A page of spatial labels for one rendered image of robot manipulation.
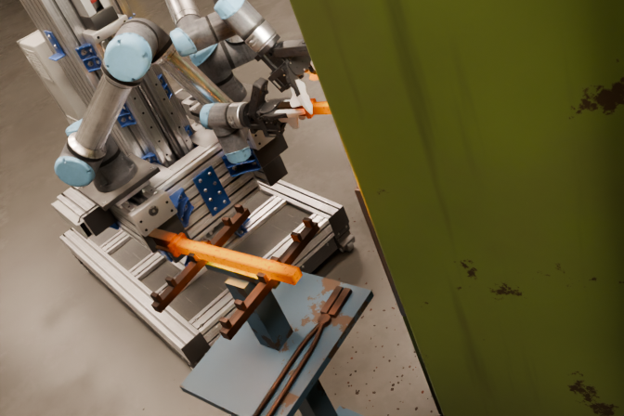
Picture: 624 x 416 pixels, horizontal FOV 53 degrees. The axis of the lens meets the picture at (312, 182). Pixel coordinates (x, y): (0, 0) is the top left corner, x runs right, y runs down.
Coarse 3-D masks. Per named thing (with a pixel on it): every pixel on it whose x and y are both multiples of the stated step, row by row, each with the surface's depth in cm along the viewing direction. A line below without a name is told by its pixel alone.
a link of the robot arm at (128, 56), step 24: (144, 24) 174; (120, 48) 165; (144, 48) 166; (120, 72) 168; (144, 72) 169; (96, 96) 177; (120, 96) 176; (96, 120) 179; (72, 144) 185; (96, 144) 185; (72, 168) 186; (96, 168) 190
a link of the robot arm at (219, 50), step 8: (208, 48) 216; (216, 48) 218; (224, 48) 219; (192, 56) 219; (200, 56) 217; (208, 56) 217; (216, 56) 218; (224, 56) 219; (200, 64) 219; (208, 64) 219; (216, 64) 219; (224, 64) 220; (232, 64) 221; (208, 72) 220; (216, 72) 221; (224, 72) 222; (216, 80) 222
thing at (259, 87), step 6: (264, 78) 169; (258, 84) 167; (264, 84) 168; (252, 90) 168; (258, 90) 167; (264, 90) 169; (252, 96) 170; (258, 96) 169; (264, 96) 172; (252, 102) 171; (258, 102) 171; (252, 108) 173; (252, 114) 174
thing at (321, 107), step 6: (282, 102) 170; (288, 102) 169; (312, 102) 165; (318, 102) 165; (324, 102) 164; (282, 108) 168; (288, 108) 167; (294, 108) 166; (300, 108) 166; (318, 108) 163; (324, 108) 162; (306, 114) 165; (312, 114) 165
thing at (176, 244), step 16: (160, 240) 147; (176, 240) 143; (192, 240) 142; (176, 256) 144; (208, 256) 136; (224, 256) 133; (240, 256) 131; (256, 256) 130; (256, 272) 128; (272, 272) 124; (288, 272) 123
